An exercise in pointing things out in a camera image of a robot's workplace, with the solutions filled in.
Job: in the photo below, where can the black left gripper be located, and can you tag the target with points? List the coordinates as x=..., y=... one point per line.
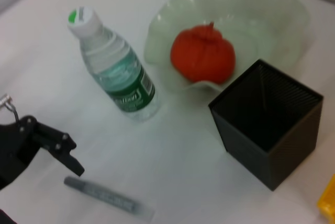
x=13, y=150

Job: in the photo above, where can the red-orange fruit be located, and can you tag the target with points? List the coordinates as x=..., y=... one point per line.
x=201, y=54

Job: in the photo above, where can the black mesh pen holder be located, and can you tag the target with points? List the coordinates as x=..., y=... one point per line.
x=248, y=156

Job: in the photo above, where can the clear water bottle green label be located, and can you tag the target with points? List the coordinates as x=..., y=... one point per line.
x=125, y=85

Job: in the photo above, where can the yellow plastic bin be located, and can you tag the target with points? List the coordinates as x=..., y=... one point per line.
x=328, y=200

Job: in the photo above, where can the grey glitter pen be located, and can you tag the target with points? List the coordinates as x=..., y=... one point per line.
x=104, y=195

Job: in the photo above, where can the pale green wavy glass plate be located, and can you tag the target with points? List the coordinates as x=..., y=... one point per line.
x=261, y=25

